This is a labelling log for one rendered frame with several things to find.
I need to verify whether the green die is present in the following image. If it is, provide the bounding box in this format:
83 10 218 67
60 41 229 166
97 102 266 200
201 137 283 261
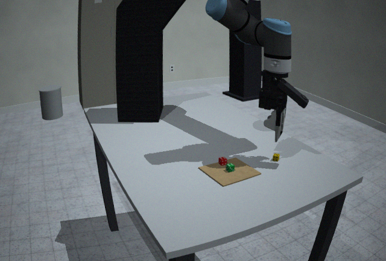
226 163 235 172

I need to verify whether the dark red die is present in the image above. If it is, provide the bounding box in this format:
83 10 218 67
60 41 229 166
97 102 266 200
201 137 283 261
218 157 227 166

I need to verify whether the yellow die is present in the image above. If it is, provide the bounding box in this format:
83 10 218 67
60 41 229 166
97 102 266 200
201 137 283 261
273 153 280 162

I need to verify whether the tan mat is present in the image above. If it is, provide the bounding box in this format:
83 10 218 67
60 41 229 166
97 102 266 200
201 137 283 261
198 158 261 187

